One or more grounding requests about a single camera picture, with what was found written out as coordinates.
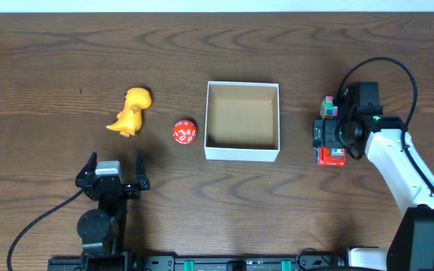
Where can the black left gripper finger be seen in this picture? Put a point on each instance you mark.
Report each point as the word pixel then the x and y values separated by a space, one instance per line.
pixel 90 166
pixel 140 172

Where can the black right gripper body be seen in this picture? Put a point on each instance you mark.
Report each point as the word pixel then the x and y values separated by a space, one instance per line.
pixel 318 134

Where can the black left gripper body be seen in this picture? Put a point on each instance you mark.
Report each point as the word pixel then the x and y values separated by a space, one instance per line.
pixel 111 187

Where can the multicoloured puzzle cube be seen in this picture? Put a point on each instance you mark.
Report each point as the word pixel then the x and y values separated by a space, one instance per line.
pixel 328 108

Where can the red toy robot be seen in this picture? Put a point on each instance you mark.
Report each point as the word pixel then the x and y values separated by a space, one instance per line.
pixel 330 157

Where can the white cardboard box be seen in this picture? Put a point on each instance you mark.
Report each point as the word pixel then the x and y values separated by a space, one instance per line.
pixel 242 121

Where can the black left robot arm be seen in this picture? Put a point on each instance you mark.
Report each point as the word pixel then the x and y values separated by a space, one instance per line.
pixel 102 229

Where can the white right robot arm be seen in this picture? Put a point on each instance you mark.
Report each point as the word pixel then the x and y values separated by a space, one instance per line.
pixel 387 144

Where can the orange toy dinosaur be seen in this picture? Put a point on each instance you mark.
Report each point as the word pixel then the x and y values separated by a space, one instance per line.
pixel 129 120

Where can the red ball with white letters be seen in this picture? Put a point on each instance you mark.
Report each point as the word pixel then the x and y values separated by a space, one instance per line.
pixel 184 132

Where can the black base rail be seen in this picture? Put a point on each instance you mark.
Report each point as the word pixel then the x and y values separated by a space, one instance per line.
pixel 130 262

